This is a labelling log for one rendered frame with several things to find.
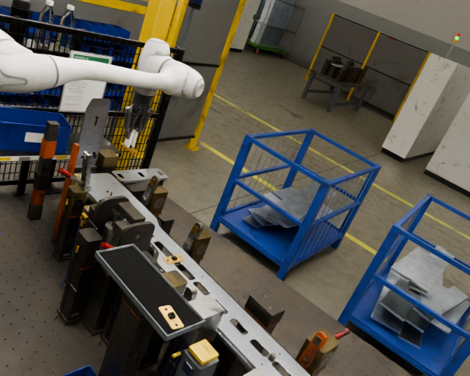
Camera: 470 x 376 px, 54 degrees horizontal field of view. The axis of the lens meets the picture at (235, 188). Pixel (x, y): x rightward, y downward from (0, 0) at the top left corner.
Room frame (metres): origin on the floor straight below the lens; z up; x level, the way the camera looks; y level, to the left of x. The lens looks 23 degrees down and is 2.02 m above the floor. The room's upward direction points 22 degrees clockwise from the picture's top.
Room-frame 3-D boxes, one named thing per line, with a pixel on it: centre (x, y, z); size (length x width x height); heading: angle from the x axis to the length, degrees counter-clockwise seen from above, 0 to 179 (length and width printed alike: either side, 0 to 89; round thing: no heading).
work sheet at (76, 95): (2.17, 0.88, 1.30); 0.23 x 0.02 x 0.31; 144
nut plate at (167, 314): (0.99, 0.03, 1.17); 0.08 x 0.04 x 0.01; 45
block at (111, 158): (2.03, 0.64, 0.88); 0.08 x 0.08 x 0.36; 54
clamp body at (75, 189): (1.62, 0.60, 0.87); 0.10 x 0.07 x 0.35; 144
